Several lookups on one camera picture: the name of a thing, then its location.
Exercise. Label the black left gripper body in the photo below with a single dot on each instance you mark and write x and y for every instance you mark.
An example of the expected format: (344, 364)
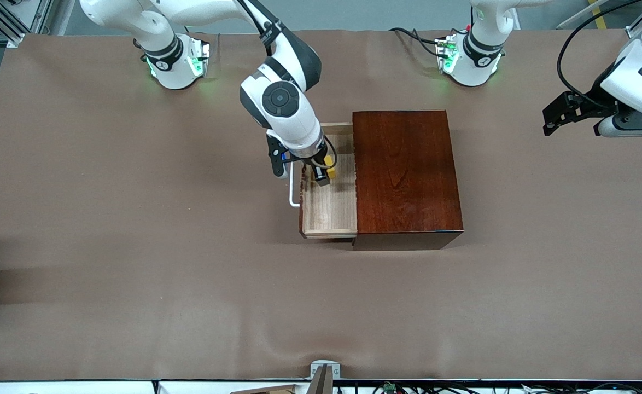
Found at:
(590, 103)

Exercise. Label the yellow cube block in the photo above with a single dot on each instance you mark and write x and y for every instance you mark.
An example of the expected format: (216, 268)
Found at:
(331, 171)

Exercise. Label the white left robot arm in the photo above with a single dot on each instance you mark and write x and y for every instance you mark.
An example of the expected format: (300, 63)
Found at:
(477, 60)

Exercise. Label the yellow floor tape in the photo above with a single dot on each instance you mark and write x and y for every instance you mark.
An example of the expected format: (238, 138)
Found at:
(600, 19)

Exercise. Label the dark brown wooden cabinet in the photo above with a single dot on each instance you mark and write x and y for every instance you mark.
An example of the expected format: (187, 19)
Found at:
(408, 175)

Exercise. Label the brown table mat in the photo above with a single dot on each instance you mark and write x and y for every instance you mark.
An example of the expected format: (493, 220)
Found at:
(190, 301)

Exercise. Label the light wooden board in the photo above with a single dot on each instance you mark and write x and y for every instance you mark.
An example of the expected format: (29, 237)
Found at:
(272, 390)

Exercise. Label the green terminal connector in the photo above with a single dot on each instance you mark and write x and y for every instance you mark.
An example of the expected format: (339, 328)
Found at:
(389, 387)

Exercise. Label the grey metal camera bracket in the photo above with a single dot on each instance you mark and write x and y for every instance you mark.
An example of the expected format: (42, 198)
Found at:
(332, 372)

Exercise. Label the silver aluminium post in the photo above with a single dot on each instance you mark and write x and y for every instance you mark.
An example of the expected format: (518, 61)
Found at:
(45, 13)

